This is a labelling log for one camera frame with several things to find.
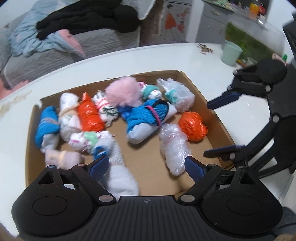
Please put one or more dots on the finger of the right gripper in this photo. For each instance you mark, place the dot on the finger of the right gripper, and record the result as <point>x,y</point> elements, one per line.
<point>254,80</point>
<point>225,153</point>

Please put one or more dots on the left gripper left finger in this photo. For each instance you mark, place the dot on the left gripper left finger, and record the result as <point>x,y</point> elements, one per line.
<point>89,177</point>

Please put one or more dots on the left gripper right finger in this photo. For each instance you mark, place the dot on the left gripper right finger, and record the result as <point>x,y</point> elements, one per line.
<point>203,176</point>

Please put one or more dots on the grey sock blue band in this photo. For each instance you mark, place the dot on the grey sock blue band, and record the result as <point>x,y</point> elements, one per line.
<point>118,180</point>

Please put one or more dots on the clear bubble wrap bundle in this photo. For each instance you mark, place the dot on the clear bubble wrap bundle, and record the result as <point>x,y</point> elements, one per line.
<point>174,147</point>

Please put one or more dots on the round orange plastic bundle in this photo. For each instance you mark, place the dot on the round orange plastic bundle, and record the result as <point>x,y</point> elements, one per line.
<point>192,125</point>

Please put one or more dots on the clear bag teal tie bundle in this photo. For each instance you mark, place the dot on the clear bag teal tie bundle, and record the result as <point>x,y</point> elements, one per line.
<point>177,94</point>

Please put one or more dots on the blue white sock pink band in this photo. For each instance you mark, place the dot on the blue white sock pink band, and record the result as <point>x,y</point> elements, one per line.
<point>146,119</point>

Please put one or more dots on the pink fluffy blue bundle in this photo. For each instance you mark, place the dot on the pink fluffy blue bundle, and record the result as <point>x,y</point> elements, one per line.
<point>124,94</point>

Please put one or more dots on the white purple bundle teal tie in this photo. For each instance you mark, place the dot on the white purple bundle teal tie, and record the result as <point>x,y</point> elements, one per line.
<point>149,91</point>

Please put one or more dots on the pale pink sock bundle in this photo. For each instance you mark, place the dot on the pale pink sock bundle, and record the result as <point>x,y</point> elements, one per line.
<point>64,160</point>

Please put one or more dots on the white bundle mint tie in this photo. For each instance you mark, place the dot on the white bundle mint tie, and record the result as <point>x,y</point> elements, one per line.
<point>85,141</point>

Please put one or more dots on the mint green cup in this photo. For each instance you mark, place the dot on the mint green cup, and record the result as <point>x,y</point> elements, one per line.
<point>231,53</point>

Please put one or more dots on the glass fish tank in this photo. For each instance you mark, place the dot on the glass fish tank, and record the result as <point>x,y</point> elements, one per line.
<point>258,39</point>

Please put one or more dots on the long orange plastic bundle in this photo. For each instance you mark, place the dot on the long orange plastic bundle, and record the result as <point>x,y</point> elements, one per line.
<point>89,116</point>

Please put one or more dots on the blue white sock roll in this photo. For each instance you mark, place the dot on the blue white sock roll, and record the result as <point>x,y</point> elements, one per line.
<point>48,131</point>

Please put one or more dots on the flat cardboard box tray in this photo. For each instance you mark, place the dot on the flat cardboard box tray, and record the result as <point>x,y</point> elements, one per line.
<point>143,160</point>

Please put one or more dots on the pile of seed shells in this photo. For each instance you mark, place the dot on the pile of seed shells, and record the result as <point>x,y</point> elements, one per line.
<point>204,49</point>

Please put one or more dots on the white bundle beige tie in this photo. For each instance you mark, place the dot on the white bundle beige tie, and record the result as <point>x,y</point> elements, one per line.
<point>68,116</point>

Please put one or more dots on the white green bundle pink tie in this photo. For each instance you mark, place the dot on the white green bundle pink tie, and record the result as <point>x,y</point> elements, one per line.
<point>106,111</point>

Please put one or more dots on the grey cabinet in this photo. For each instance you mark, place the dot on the grey cabinet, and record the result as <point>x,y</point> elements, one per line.
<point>212,25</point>

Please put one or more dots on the girl poster panel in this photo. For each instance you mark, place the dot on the girl poster panel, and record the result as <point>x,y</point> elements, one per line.
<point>174,22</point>

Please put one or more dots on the grey quilted sofa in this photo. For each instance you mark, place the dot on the grey quilted sofa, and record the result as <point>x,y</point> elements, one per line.
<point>17,69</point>

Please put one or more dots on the light blue garment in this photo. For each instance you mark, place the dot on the light blue garment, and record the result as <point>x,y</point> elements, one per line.
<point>24,41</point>

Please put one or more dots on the black garment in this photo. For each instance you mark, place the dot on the black garment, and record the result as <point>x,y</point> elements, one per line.
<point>85,16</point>

